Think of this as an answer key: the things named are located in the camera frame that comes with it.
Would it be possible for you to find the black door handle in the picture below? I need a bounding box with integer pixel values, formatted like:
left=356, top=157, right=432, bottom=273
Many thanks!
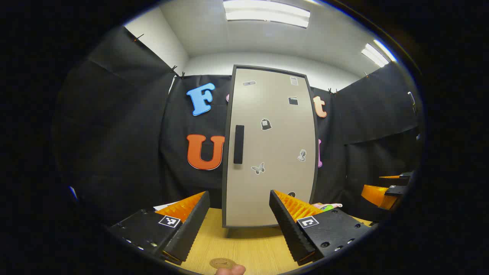
left=233, top=125, right=245, bottom=165

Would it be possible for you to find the long ceiling light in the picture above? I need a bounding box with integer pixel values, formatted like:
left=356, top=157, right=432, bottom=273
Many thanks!
left=223, top=0, right=311, bottom=28

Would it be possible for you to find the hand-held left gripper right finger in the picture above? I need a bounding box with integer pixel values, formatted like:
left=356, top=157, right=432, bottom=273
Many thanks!
left=269, top=189, right=373, bottom=267

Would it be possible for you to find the beige cabinet door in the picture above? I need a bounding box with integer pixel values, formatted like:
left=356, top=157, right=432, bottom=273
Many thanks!
left=222, top=65, right=319, bottom=228

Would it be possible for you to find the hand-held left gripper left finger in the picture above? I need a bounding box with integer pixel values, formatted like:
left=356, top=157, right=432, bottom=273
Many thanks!
left=108, top=191, right=211, bottom=265

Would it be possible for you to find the round brown coaster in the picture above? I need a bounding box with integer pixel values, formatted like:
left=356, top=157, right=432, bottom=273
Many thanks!
left=209, top=258, right=238, bottom=270

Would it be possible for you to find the small ceiling light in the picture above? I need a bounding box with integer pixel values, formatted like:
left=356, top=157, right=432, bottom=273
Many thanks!
left=361, top=38, right=398, bottom=68

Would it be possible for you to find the stack of books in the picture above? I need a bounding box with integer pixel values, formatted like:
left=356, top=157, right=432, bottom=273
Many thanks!
left=153, top=201, right=181, bottom=211

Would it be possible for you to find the dark grey cabinet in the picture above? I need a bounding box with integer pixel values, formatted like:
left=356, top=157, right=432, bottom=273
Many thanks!
left=222, top=65, right=319, bottom=229

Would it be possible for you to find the black backdrop cloth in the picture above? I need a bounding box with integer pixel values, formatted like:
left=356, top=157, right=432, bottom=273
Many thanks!
left=53, top=26, right=424, bottom=230

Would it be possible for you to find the pink and green plush toy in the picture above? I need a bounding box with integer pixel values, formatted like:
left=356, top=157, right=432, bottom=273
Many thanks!
left=313, top=203, right=343, bottom=212

